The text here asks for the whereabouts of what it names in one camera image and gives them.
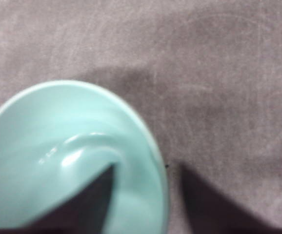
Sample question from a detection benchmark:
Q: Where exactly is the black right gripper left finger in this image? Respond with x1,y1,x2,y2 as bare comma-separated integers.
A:
0,164,115,234

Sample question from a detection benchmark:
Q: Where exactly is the teal ceramic bowl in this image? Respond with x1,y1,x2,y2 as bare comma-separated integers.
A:
0,80,169,234

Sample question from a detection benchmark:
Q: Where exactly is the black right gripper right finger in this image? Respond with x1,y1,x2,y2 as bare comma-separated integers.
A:
180,163,282,234

